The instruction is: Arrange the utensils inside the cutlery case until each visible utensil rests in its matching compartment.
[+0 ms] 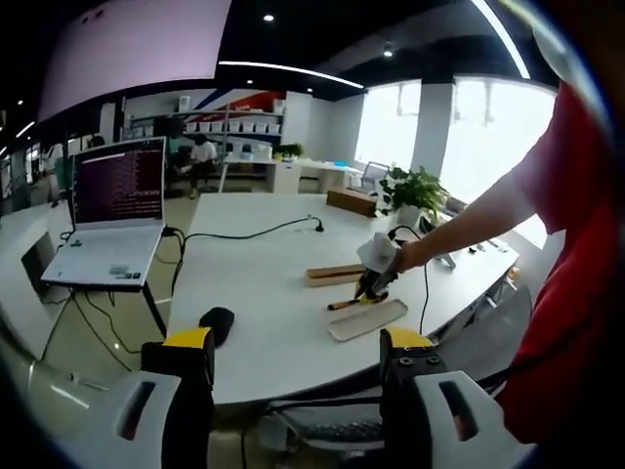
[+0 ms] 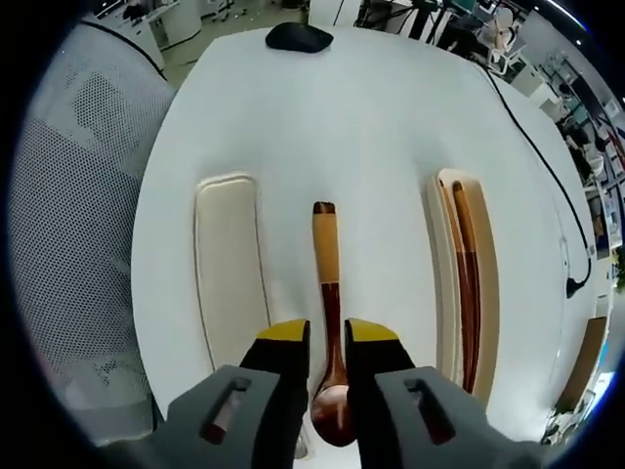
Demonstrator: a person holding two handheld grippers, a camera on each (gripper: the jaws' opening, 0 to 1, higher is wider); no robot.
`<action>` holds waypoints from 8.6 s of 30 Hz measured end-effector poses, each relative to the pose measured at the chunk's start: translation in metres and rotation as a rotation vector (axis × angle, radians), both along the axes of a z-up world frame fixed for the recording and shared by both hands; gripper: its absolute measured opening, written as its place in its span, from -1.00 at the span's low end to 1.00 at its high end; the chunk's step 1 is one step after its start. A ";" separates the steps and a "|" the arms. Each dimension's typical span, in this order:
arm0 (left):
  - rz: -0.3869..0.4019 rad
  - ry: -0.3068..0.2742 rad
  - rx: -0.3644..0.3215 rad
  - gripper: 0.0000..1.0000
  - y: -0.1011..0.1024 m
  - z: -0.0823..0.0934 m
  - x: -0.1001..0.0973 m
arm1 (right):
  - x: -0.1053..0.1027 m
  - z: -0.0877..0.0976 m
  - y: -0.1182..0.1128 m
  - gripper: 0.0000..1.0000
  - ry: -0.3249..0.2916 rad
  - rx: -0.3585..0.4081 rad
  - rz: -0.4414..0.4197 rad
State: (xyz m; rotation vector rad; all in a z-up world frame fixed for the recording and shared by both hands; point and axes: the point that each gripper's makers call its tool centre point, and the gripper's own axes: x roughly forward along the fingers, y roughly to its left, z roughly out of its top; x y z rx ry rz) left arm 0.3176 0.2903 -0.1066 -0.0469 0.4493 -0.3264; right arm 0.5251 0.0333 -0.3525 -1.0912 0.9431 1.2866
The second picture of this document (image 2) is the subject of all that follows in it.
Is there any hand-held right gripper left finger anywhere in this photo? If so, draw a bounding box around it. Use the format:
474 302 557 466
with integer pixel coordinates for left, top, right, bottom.
167 317 313 469

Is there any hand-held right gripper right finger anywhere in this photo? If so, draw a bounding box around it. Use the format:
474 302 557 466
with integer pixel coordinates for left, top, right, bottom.
344 317 493 469

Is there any beige cutlery case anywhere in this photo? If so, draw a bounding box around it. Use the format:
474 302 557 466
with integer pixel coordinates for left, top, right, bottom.
423 167 503 407

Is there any beige cutlery case lid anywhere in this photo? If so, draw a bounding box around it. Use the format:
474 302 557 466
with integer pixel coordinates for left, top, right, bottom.
193 170 273 373

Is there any wooden spoon utensil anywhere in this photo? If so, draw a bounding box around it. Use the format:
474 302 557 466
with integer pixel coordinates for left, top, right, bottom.
309 200 363 448

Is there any grey mesh office chair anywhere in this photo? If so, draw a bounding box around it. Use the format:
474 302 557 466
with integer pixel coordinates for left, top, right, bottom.
13 21 178 437

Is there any white drawer cabinet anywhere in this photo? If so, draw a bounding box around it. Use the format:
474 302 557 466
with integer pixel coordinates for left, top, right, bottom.
511 57 559 107

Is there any white office chair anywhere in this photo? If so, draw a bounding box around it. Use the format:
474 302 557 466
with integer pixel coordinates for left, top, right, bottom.
479 11 529 75

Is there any black rounded object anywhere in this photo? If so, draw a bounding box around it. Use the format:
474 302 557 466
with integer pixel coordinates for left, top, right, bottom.
264 21 335 56

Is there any black power cable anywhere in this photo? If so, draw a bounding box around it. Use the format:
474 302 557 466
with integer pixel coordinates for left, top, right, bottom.
479 62 596 300

